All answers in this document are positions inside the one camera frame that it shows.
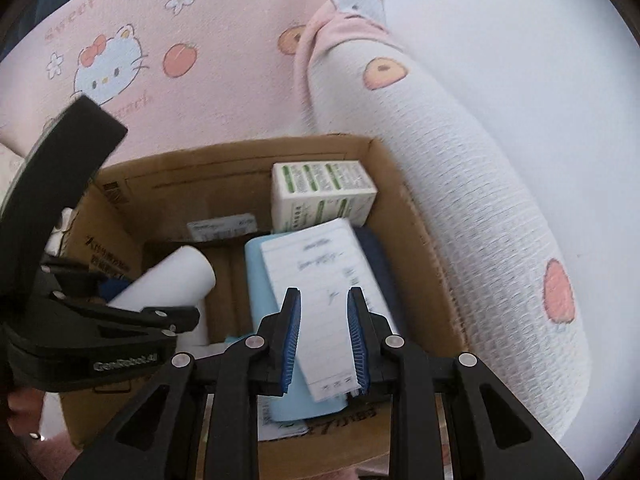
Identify small white object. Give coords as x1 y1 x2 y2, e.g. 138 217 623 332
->
44 207 77 257

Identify person's left hand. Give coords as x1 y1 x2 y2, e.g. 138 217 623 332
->
7 389 47 442

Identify dark navy pouch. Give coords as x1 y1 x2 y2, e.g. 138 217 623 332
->
354 226 407 333

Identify brown cardboard box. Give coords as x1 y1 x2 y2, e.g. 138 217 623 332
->
60 133 468 467

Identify white lined notepad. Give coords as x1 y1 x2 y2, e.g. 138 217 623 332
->
261 217 402 403

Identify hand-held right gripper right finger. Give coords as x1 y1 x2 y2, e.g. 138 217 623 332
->
346 287 586 480

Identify rolled white peach-print quilt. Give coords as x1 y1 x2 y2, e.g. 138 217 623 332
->
294 0 590 443

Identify white green medicine box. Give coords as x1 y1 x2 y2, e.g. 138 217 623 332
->
271 160 378 234

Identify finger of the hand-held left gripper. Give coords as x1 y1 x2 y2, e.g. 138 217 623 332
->
40 254 132 283
47 291 202 336

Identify white printed leaflet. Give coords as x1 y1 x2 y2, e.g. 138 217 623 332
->
257 409 309 442

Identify light blue packet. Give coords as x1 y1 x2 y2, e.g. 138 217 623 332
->
243 236 352 423

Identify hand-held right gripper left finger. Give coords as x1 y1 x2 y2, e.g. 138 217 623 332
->
65 287 303 480

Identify pink cartoon cat blanket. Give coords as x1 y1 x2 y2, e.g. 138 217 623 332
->
0 0 401 171

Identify small blue object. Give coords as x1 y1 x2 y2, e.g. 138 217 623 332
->
97 280 132 303

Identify white paper roll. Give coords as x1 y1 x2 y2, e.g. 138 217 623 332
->
107 245 217 349

